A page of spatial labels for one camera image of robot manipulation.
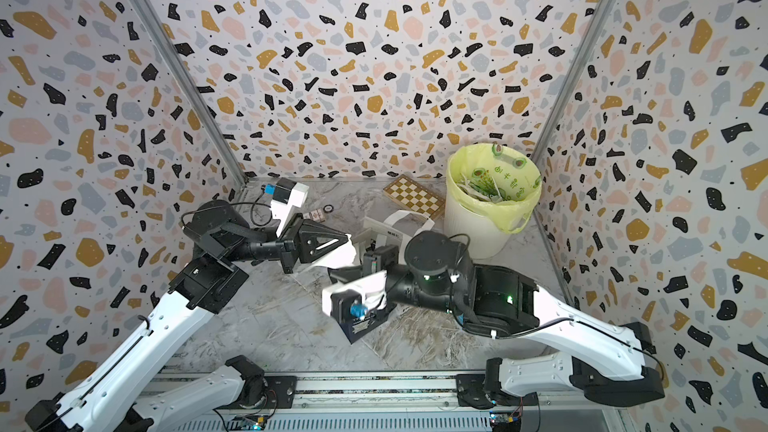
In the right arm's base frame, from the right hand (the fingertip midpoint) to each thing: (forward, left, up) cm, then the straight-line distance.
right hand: (343, 258), depth 48 cm
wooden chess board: (+52, -12, -42) cm, 68 cm away
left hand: (+3, 0, 0) cm, 3 cm away
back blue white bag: (+24, -7, -23) cm, 34 cm away
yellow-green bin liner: (+45, -38, -26) cm, 64 cm away
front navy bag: (+1, +3, -37) cm, 37 cm away
